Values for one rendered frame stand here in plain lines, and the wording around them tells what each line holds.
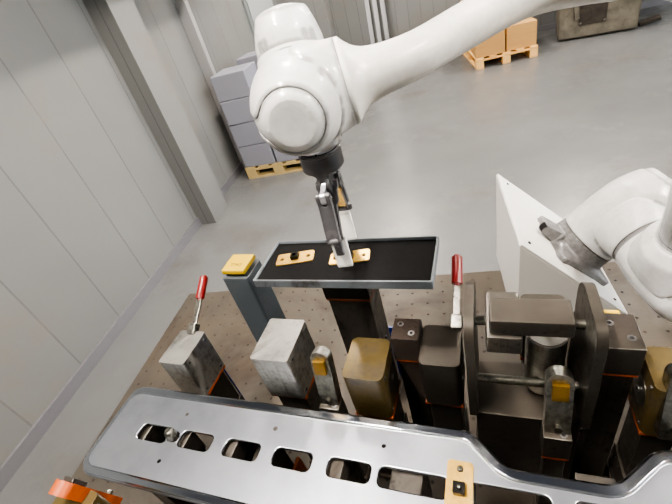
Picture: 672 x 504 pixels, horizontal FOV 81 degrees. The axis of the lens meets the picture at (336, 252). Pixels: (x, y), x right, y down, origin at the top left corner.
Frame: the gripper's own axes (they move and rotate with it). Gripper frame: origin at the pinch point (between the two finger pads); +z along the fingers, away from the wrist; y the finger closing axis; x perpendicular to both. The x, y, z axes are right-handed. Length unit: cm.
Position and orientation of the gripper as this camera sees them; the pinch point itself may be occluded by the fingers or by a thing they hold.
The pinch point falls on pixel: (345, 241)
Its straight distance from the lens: 79.5
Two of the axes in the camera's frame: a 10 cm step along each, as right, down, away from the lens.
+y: 1.2, -6.1, 7.8
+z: 2.4, 7.8, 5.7
